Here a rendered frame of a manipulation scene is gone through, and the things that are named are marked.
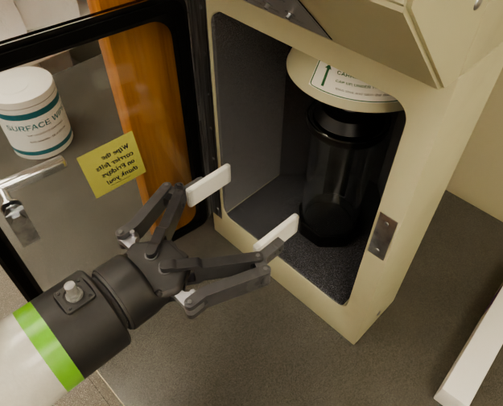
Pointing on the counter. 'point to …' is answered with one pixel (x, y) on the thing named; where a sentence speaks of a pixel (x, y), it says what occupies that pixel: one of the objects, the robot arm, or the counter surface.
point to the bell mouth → (337, 86)
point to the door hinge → (197, 10)
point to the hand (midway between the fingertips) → (250, 203)
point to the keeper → (382, 236)
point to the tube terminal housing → (490, 30)
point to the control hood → (405, 33)
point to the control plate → (303, 18)
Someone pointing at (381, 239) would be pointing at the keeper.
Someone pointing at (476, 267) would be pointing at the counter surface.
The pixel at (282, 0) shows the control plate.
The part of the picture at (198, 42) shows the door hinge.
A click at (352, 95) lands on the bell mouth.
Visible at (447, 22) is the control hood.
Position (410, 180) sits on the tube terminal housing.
